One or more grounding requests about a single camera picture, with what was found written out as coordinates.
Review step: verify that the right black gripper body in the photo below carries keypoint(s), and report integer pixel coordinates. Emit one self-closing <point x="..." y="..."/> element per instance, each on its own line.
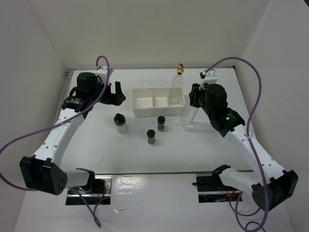
<point x="202" y="96"/>

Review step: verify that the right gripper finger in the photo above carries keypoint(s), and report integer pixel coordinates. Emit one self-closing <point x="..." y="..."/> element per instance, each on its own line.
<point x="194" y="96"/>
<point x="195" y="87"/>

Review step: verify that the white divided organizer tray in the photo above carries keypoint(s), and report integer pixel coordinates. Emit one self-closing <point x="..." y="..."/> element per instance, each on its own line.
<point x="149" y="102"/>

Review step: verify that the spice jar near tray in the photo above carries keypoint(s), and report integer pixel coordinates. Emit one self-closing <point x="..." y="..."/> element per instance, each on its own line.
<point x="161" y="123"/>

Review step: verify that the front spice jar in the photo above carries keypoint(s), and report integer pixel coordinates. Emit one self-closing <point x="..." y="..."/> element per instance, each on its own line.
<point x="151" y="136"/>

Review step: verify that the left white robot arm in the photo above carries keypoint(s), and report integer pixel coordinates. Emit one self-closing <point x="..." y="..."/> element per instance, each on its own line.
<point x="42" y="170"/>

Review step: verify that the white salt shaker black cap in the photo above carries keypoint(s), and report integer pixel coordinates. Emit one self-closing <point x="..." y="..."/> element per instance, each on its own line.
<point x="120" y="123"/>

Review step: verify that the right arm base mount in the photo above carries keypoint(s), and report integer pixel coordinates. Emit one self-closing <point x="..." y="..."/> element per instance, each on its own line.
<point x="211" y="190"/>

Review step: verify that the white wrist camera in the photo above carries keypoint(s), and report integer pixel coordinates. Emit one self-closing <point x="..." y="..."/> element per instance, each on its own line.
<point x="208" y="77"/>
<point x="101" y="72"/>

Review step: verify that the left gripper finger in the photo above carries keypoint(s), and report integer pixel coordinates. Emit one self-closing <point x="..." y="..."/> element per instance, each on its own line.
<point x="107" y="91"/>
<point x="119" y="97"/>

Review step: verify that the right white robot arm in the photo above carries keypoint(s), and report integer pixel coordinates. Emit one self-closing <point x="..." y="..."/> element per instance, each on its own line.
<point x="269" y="184"/>

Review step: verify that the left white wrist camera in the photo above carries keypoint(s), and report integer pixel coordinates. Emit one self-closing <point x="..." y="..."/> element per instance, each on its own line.
<point x="101" y="72"/>

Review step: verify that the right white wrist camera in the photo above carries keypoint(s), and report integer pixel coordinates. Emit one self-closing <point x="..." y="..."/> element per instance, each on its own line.
<point x="208" y="77"/>

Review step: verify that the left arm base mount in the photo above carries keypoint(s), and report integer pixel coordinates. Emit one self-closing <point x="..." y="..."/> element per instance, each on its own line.
<point x="100" y="193"/>

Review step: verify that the glass oil bottle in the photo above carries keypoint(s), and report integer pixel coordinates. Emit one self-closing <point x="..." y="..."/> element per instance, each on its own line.
<point x="177" y="86"/>
<point x="188" y="114"/>

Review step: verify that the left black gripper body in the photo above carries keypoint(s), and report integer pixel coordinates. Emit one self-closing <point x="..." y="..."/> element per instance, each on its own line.
<point x="109" y="99"/>

